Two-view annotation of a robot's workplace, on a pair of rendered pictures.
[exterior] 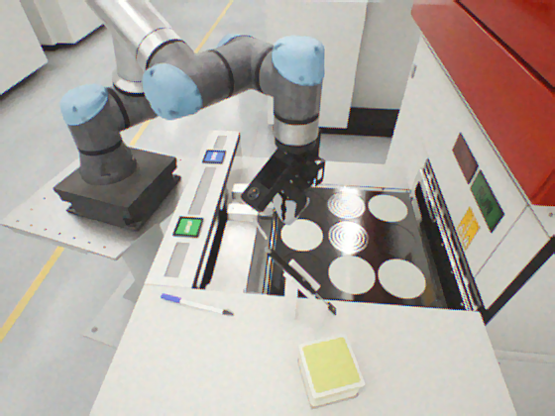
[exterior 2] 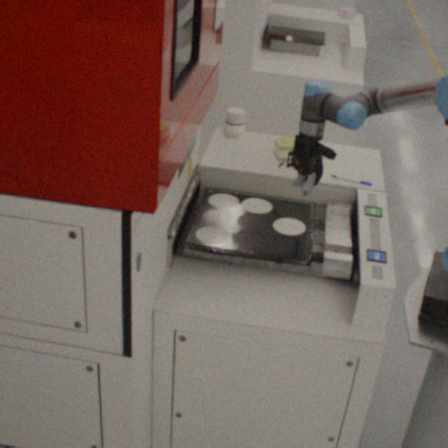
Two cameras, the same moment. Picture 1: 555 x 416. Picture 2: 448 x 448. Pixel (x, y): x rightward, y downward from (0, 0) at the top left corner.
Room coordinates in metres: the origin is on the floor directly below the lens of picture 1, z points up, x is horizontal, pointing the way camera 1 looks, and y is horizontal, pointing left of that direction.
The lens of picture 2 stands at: (2.34, -0.23, 1.94)
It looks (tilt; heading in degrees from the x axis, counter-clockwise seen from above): 31 degrees down; 180
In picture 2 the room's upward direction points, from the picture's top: 5 degrees clockwise
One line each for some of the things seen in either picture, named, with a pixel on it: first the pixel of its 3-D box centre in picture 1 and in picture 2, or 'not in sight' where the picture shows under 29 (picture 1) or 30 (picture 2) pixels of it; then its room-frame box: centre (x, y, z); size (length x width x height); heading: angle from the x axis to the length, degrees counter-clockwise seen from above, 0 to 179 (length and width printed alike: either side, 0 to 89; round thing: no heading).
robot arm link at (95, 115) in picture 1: (92, 115); not in sight; (0.79, 0.48, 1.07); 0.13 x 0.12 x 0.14; 137
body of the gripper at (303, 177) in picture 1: (296, 161); (306, 152); (0.50, -0.04, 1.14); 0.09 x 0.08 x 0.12; 137
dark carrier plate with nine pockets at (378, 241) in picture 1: (348, 237); (253, 222); (0.53, -0.17, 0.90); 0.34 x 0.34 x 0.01; 85
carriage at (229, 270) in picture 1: (238, 243); (337, 241); (0.53, 0.09, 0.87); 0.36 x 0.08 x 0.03; 175
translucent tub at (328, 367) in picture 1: (328, 371); (286, 149); (0.18, -0.08, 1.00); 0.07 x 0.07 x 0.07; 14
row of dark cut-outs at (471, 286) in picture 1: (447, 221); (184, 197); (0.52, -0.39, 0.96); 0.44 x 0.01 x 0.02; 175
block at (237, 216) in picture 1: (243, 212); (338, 245); (0.61, 0.09, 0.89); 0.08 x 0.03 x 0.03; 85
